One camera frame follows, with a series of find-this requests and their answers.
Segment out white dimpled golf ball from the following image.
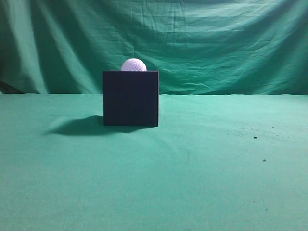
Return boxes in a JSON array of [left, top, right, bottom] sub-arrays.
[[121, 58, 147, 72]]

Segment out dark blue cube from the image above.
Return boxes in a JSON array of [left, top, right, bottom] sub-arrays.
[[102, 71, 159, 127]]

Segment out green table cloth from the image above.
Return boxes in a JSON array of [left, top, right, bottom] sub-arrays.
[[0, 94, 308, 231]]

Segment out green cloth backdrop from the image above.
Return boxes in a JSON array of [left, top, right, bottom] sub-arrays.
[[0, 0, 308, 95]]

